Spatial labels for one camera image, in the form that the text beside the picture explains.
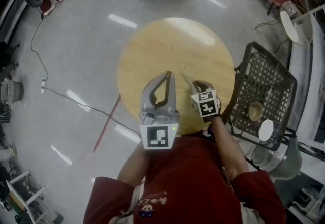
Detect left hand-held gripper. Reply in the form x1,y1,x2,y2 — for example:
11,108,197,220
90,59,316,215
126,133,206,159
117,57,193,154
139,71,181,150

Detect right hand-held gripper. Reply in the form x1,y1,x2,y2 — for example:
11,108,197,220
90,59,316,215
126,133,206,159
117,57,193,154
190,80,221,124

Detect wooden chopstick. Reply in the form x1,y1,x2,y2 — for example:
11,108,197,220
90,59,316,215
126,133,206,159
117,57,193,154
180,70,196,89

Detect beige ceramic cup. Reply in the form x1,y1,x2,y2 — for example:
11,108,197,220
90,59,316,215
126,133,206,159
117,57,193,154
247,101,264,121

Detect white round plate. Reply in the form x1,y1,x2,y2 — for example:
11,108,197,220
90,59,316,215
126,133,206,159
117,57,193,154
258,119,275,142

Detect person's left forearm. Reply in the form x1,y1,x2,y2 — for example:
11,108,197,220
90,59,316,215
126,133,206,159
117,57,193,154
117,141,153,188

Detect person's right forearm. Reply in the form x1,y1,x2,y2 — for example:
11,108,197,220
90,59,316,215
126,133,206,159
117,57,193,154
209,116,251,180

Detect round wooden table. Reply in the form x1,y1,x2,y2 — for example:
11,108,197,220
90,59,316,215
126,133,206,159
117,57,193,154
116,17,236,137

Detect red floor tape strip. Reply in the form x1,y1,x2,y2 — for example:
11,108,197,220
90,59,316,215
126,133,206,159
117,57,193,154
92,94,122,153

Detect metal mesh basket cart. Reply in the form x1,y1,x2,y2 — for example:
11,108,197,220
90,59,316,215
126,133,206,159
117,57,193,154
227,41,298,152

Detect person's red shirt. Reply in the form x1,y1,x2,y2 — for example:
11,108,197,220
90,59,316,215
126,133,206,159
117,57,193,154
83,135,287,224

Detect clear plastic water bottle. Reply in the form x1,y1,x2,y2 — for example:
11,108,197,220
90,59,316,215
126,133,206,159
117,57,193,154
270,150,287,160

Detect white metal shelf rack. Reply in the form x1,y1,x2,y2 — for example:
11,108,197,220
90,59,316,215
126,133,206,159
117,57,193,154
286,3,325,163

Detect grey shell chair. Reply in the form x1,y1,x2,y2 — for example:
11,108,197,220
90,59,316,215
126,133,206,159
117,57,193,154
245,139,303,182

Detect grey woven basket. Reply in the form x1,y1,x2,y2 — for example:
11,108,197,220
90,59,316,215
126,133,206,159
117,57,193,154
0,79,25,104

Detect black cable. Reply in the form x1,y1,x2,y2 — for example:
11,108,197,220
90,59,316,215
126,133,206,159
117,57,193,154
43,87,142,140
30,13,49,80

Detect white wire chair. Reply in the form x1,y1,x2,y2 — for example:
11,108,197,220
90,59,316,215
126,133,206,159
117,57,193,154
254,2,314,47

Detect white metal frame rack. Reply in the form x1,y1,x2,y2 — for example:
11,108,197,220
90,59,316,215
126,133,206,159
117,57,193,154
5,169,49,224

